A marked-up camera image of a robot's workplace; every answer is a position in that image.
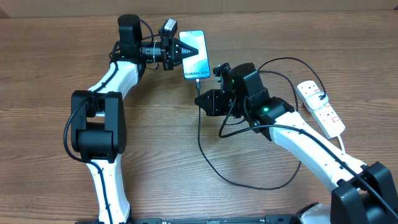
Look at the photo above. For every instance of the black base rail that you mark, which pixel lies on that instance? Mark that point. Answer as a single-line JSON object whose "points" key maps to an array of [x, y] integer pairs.
{"points": [[217, 220]]}

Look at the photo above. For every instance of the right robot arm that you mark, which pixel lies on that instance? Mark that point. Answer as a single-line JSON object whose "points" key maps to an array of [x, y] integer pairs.
{"points": [[360, 193]]}

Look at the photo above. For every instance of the Samsung Galaxy smartphone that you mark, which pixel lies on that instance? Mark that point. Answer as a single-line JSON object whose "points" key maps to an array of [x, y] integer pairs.
{"points": [[196, 65]]}

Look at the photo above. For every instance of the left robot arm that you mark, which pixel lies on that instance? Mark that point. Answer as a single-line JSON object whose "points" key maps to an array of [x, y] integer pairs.
{"points": [[96, 133]]}

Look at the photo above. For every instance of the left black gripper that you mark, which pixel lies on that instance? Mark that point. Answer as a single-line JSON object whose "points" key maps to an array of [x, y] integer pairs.
{"points": [[170, 48]]}

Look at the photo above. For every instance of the white power strip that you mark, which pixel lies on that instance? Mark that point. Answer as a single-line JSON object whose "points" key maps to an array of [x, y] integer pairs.
{"points": [[326, 117]]}

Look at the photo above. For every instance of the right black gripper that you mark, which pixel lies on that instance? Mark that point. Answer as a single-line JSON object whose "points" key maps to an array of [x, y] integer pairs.
{"points": [[214, 109]]}

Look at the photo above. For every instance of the white charger plug adapter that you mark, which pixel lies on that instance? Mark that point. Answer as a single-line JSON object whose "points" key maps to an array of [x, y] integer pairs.
{"points": [[316, 101]]}

